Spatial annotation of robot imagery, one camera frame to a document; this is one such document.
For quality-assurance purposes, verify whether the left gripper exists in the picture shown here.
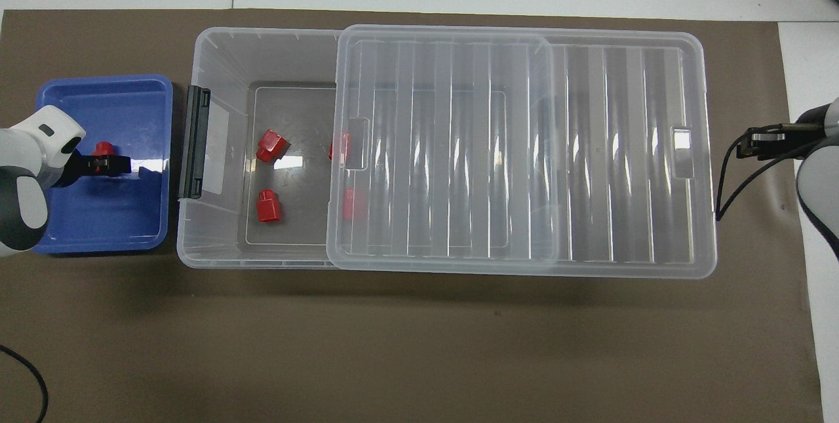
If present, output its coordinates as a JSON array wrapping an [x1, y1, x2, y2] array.
[[0, 106, 132, 187]]

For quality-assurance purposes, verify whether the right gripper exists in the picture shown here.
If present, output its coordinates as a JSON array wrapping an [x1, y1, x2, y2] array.
[[735, 98, 839, 161]]

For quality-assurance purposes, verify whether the clear ribbed box lid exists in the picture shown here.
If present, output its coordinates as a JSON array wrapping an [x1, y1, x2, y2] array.
[[326, 24, 718, 279]]

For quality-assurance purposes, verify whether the blue plastic tray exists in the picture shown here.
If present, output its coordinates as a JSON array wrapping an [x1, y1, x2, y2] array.
[[33, 74, 174, 254]]

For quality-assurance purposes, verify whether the clear plastic storage box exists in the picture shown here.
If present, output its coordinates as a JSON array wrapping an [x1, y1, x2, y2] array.
[[177, 26, 562, 271]]

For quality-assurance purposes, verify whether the brown table mat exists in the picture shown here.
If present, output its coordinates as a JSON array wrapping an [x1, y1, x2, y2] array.
[[0, 9, 824, 423]]

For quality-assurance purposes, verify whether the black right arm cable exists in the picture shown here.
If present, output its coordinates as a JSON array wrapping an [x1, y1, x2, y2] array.
[[716, 133, 807, 222]]

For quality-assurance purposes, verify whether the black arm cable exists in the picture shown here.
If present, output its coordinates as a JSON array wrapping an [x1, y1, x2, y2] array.
[[716, 133, 807, 222], [0, 344, 49, 423]]

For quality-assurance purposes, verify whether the black box latch handle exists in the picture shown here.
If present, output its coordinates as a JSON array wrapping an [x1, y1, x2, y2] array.
[[178, 84, 212, 201]]

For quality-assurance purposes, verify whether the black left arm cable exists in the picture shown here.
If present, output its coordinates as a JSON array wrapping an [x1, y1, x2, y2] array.
[[0, 344, 49, 423]]

